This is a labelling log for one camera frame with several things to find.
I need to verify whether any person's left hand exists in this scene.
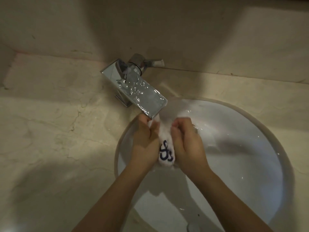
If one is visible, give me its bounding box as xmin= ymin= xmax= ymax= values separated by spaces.
xmin=130 ymin=113 xmax=161 ymax=171

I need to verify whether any person's right hand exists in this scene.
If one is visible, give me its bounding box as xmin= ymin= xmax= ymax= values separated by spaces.
xmin=171 ymin=117 xmax=211 ymax=180

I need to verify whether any white towel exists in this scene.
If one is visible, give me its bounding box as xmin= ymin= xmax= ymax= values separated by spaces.
xmin=148 ymin=99 xmax=218 ymax=168

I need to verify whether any white ceramic sink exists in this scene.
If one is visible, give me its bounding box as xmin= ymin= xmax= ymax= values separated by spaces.
xmin=114 ymin=98 xmax=295 ymax=232

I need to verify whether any person's left forearm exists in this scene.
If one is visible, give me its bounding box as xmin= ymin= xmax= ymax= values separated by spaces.
xmin=72 ymin=161 xmax=151 ymax=232

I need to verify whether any person's right forearm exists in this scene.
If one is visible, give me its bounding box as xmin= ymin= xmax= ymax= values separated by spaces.
xmin=191 ymin=168 xmax=273 ymax=232

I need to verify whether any chrome faucet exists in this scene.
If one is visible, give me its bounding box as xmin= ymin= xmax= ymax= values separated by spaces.
xmin=99 ymin=53 xmax=168 ymax=121

